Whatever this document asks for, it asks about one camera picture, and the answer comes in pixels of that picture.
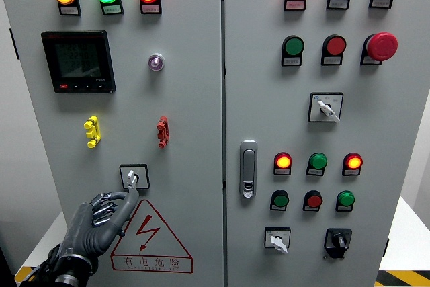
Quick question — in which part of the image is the black yellow striped tape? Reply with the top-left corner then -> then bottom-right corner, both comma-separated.
14,266 -> 41,284
374,270 -> 430,287

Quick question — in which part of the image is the red warning triangle sign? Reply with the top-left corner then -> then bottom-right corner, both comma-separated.
110,199 -> 194,274

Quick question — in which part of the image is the pale grey cabinet door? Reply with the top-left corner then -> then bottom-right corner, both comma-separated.
0,0 -> 224,287

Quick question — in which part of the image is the black display meter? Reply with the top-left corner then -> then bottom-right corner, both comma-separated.
40,30 -> 116,94

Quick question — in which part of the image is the silver door lock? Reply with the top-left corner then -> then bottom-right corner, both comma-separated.
239,140 -> 259,199

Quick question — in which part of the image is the white round lamp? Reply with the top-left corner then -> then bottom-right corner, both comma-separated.
148,52 -> 165,71

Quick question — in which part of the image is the small green push button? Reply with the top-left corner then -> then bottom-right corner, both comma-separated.
271,190 -> 290,208
336,190 -> 355,208

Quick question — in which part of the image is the small red lamp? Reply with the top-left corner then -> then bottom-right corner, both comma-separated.
343,152 -> 363,170
273,152 -> 292,169

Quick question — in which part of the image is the pale grey door with lock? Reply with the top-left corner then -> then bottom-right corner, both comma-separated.
223,0 -> 430,287

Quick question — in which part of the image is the small red push button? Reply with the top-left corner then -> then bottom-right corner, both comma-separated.
304,190 -> 323,209

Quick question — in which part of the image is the small green lamp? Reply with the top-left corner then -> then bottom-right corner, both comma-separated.
308,152 -> 328,170

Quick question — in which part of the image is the large red stop button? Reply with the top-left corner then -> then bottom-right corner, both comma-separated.
363,32 -> 399,63

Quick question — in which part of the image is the small yellow handle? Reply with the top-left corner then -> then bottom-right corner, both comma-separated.
83,115 -> 101,149

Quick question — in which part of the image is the small red handle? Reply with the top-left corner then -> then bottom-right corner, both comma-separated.
156,116 -> 170,149

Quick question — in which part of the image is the small white handle turn switch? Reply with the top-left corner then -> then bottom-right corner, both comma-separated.
263,227 -> 292,255

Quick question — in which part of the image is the black handle turn switch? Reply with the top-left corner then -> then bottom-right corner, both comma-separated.
323,228 -> 353,260

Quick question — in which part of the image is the large white handle turn switch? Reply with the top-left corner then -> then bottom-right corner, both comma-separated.
307,92 -> 344,124

